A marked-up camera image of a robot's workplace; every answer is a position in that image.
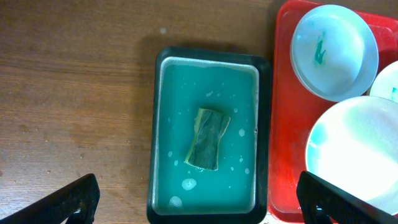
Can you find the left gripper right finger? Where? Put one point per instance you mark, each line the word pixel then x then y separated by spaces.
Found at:
pixel 321 202

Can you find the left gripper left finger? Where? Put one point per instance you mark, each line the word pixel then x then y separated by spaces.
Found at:
pixel 74 203

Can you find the white plate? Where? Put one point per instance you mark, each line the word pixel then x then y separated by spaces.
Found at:
pixel 385 83
pixel 334 53
pixel 353 145

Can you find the green yellow sponge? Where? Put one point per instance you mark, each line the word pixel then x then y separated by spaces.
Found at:
pixel 210 126

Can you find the red plastic tray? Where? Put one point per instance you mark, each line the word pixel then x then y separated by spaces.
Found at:
pixel 294 111

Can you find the dark green water tray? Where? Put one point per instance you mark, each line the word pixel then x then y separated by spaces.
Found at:
pixel 239 85

